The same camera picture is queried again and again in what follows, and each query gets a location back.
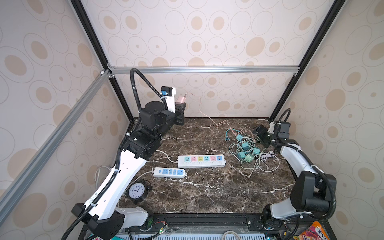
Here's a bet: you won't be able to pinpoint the coiled white cable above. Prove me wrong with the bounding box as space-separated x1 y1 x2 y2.
258 150 275 161

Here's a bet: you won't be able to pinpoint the teal multi-head cable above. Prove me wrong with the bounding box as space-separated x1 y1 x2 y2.
224 128 241 142

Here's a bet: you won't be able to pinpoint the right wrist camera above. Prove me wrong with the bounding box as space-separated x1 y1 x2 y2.
268 122 291 140

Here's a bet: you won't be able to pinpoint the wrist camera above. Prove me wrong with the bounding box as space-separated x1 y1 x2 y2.
268 122 291 140
161 86 176 113

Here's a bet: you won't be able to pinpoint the teal charger plug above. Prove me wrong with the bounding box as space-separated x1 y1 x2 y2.
241 143 251 152
237 151 246 161
253 148 261 155
236 134 244 142

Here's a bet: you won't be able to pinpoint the pink charger plug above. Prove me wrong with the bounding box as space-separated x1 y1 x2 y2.
175 94 187 105

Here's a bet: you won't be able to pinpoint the white usb cable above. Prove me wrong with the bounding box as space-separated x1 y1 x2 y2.
229 137 256 163

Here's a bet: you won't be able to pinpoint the teal charger plug far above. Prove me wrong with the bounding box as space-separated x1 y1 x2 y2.
236 134 244 142

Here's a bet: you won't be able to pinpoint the colourful snack bag right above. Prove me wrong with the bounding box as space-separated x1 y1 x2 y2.
293 221 330 240

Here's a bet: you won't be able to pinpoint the blue white power strip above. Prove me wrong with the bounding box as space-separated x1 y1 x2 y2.
153 167 187 179

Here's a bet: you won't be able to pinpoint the white power strip cords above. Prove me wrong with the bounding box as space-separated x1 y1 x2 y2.
94 149 179 193

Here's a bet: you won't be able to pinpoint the teal charger plug near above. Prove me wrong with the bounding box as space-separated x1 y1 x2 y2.
237 151 246 161

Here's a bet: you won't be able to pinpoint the black alarm clock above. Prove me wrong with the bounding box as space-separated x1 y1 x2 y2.
125 180 152 205

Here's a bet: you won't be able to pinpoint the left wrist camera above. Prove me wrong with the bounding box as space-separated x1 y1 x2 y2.
161 86 176 113

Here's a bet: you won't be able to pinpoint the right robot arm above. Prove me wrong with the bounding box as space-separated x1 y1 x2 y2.
253 109 337 225

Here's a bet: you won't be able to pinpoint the pink charging cable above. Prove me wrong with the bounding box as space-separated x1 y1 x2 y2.
185 93 256 142

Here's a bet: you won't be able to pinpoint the green charger plug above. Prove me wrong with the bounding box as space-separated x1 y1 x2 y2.
244 154 254 163

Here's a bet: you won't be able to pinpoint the teal charger plug centre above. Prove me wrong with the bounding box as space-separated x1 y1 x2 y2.
241 143 251 152

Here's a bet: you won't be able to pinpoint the multicolour white power strip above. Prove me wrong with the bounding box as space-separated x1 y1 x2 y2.
178 155 226 169

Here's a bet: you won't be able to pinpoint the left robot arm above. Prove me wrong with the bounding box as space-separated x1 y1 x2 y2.
62 68 186 240

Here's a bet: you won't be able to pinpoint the green snack bag left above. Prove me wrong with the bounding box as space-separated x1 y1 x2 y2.
84 231 122 240

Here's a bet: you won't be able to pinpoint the teal charger plug right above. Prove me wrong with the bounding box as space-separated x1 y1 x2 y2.
253 148 261 155

